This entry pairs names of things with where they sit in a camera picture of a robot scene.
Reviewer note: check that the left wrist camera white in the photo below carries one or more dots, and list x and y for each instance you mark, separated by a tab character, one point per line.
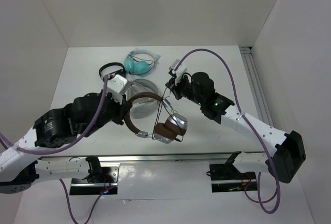
117	86

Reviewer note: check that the aluminium rail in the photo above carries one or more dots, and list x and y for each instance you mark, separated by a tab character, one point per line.
256	86
210	157

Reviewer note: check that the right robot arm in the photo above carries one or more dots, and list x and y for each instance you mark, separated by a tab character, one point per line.
285	151

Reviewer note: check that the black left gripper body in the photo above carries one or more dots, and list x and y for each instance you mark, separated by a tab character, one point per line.
112	112

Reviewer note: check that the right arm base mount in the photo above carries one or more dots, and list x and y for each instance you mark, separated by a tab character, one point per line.
226	178

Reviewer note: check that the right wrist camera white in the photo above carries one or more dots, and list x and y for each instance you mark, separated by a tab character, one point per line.
176	71

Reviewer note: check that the aluminium rail right side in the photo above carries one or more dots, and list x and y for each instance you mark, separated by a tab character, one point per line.
256	86

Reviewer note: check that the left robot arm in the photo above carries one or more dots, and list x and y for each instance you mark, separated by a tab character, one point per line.
21	164

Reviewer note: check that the brown silver headphones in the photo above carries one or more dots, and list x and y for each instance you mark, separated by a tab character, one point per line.
172	129

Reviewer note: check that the teal cat-ear headphones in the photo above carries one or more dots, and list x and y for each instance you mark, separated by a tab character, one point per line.
137	66

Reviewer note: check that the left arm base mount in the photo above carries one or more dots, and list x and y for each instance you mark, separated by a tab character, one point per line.
106	182

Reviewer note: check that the black headphones upper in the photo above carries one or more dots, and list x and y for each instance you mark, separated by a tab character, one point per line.
112	69

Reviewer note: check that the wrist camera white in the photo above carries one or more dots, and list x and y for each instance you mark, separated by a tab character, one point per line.
176	71
117	86

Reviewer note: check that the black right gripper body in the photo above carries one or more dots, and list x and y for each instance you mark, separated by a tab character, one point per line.
183	89

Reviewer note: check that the aluminium rail front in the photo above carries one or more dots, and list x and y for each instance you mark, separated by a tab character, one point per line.
210	157

